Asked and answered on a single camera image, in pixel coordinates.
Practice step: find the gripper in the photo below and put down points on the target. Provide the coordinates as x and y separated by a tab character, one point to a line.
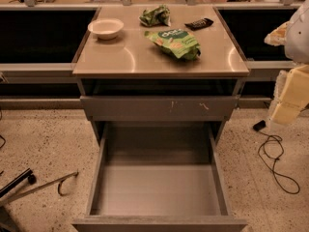
298	42

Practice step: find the green rice chip bag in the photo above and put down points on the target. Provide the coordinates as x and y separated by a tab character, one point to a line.
177	43

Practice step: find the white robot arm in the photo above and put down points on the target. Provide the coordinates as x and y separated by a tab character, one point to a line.
297	38

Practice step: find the crumpled green snack bag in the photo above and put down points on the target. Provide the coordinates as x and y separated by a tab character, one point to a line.
157	16

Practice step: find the grey drawer cabinet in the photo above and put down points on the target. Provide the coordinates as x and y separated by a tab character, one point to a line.
131	65

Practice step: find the closed grey top drawer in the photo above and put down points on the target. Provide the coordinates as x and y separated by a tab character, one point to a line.
158	108

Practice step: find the open grey middle drawer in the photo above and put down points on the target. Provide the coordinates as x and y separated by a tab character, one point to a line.
158	178

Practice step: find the white bowl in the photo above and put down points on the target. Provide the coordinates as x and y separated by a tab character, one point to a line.
106	28

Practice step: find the grey metal hook bar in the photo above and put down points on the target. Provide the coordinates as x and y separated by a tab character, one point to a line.
58	181

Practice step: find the black chair leg with caster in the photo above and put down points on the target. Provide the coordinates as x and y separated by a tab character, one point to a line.
25	175

